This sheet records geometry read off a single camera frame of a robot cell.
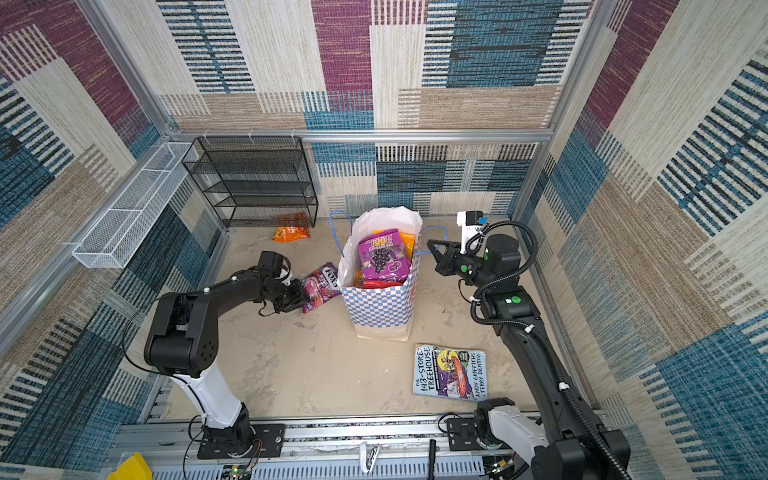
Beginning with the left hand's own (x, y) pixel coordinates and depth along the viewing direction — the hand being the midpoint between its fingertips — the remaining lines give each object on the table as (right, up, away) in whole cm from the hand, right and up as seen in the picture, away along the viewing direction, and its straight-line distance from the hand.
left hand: (309, 295), depth 96 cm
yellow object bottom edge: (-33, -35, -27) cm, 55 cm away
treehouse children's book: (+42, -18, -15) cm, 48 cm away
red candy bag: (+21, +6, -18) cm, 29 cm away
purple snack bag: (+24, +12, -9) cm, 29 cm away
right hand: (+34, +15, -25) cm, 45 cm away
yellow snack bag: (+31, +18, -5) cm, 36 cm away
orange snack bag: (-13, +20, +18) cm, 30 cm away
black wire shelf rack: (-23, +42, +11) cm, 50 cm away
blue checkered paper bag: (+23, -2, -19) cm, 30 cm away
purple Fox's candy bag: (+3, +3, +2) cm, 5 cm away
